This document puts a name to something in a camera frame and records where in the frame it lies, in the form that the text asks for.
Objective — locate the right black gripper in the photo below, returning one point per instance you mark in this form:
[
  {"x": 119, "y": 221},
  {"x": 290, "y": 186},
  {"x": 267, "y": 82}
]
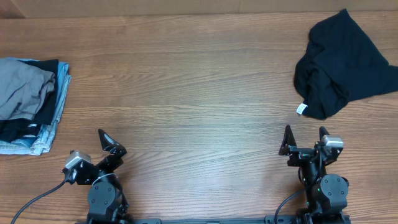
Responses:
[{"x": 304, "y": 152}]

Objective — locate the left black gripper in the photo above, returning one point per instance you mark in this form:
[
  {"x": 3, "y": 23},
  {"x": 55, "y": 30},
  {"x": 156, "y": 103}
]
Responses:
[{"x": 109, "y": 156}]

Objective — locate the black t-shirt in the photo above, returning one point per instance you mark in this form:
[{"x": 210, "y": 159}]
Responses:
[{"x": 341, "y": 64}]

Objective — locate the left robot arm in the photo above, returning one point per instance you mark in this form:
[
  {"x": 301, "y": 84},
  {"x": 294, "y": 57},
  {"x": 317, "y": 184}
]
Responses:
[{"x": 107, "y": 201}]

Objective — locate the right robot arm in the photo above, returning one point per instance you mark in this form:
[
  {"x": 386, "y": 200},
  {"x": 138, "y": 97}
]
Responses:
[{"x": 326, "y": 194}]

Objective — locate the light blue folded jeans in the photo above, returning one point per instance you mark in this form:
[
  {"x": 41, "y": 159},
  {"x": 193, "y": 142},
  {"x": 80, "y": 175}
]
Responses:
[{"x": 42, "y": 142}]

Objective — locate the black folded garment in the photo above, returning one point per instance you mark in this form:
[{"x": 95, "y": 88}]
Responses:
[{"x": 18, "y": 128}]

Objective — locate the grey folded garment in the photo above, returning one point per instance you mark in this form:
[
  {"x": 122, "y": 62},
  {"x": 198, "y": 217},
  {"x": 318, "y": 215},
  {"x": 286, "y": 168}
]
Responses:
[{"x": 24, "y": 89}]

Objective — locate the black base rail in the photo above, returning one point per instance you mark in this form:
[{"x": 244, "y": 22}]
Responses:
[{"x": 268, "y": 219}]

